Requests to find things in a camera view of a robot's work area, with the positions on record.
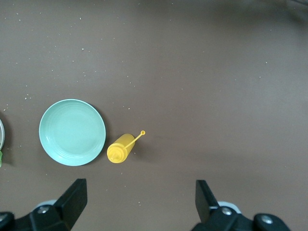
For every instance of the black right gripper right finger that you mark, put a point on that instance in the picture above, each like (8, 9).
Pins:
(207, 207)

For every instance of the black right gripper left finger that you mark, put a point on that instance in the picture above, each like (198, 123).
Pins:
(69, 204)

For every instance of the yellow squeeze bottle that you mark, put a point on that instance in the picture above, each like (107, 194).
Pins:
(120, 149)

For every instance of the green lettuce leaf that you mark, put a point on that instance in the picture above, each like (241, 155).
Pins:
(1, 158)

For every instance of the green plate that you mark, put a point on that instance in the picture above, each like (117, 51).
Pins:
(72, 132)

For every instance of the beige plate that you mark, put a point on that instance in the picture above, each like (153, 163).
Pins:
(1, 134)

